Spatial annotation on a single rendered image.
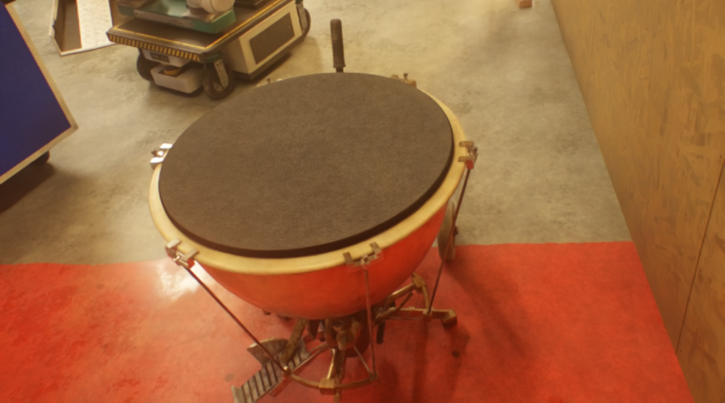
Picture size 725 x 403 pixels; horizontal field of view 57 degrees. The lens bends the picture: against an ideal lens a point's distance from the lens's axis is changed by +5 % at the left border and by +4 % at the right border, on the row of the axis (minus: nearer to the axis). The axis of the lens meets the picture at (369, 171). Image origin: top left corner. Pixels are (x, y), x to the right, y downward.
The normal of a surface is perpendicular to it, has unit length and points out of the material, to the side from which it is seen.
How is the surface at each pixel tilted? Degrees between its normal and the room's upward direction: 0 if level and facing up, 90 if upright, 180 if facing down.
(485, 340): 0
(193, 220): 0
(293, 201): 0
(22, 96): 90
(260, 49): 90
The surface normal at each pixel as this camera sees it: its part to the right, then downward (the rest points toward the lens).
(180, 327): -0.13, -0.78
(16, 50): 0.90, 0.17
